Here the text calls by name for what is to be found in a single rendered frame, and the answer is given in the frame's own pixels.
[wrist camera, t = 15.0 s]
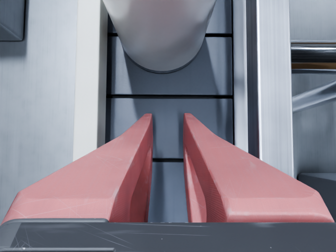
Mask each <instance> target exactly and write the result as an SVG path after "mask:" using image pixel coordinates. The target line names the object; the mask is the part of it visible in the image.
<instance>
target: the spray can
mask: <svg viewBox="0 0 336 252"><path fill-rule="evenodd" d="M216 1H217V0H103V2H104V4H105V7H106V9H107V11H108V14H109V16H110V18H111V21H112V23H113V25H114V28H115V30H116V32H117V35H118V37H119V39H120V42H121V45H122V48H123V50H124V52H125V53H126V55H127V56H128V58H129V59H130V60H131V61H132V62H133V63H134V64H136V65H137V66H139V67H140V68H142V69H144V70H146V71H149V72H153V73H161V74H163V73H171V72H175V71H178V70H180V69H182V68H184V67H185V66H187V65H188V64H189V63H191V62H192V61H193V60H194V59H195V58H196V56H197V55H198V53H199V52H200V50H201V48H202V45H203V42H204V38H205V34H206V31H207V28H208V25H209V22H210V19H211V16H212V13H213V10H214V7H215V4H216Z"/></svg>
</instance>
